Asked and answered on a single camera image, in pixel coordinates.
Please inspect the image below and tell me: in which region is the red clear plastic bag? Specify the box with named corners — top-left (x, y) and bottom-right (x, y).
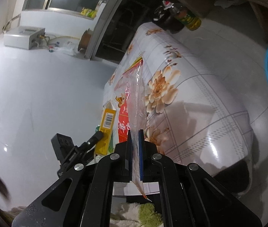
top-left (114, 56), bottom-right (147, 199)

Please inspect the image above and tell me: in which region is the yellow paper package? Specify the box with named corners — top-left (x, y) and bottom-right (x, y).
top-left (95, 101), bottom-right (116, 156)

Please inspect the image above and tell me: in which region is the floral tablecloth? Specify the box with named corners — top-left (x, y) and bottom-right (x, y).
top-left (102, 21), bottom-right (254, 197)

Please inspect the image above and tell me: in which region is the brass basin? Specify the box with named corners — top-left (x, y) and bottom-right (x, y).
top-left (77, 29), bottom-right (93, 52)

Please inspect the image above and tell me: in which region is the dark ceramic jar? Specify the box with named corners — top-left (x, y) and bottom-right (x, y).
top-left (152, 5), bottom-right (185, 34)

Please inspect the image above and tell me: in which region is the cooking oil bottle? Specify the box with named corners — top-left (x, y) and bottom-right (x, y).
top-left (163, 1), bottom-right (201, 31)

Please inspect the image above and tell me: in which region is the yellow detergent bottle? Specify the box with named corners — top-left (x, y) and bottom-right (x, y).
top-left (80, 7), bottom-right (97, 19)

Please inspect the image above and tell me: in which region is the white rag on floor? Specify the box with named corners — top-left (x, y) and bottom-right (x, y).
top-left (214, 0), bottom-right (245, 9)

